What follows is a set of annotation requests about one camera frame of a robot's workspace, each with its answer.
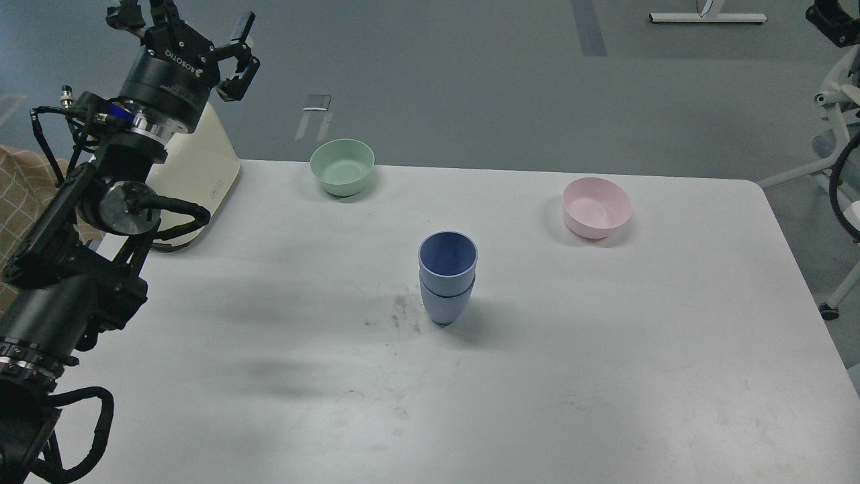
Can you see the cream toaster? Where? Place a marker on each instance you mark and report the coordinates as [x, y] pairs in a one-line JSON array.
[[201, 167]]

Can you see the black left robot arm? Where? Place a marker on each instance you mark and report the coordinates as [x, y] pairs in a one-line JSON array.
[[78, 269]]

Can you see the pink bowl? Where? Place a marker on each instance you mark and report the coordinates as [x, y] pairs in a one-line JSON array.
[[594, 208]]

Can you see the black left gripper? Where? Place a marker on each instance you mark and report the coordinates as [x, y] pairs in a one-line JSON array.
[[168, 77]]

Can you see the light blue cup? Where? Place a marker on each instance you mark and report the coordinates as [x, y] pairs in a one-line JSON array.
[[447, 263]]

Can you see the white floor base bar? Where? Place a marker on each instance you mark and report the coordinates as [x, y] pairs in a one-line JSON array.
[[708, 12]]

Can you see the beige checkered cloth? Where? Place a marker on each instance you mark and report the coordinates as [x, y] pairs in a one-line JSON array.
[[28, 185]]

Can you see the green bowl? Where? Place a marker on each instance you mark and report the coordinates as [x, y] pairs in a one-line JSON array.
[[343, 167]]

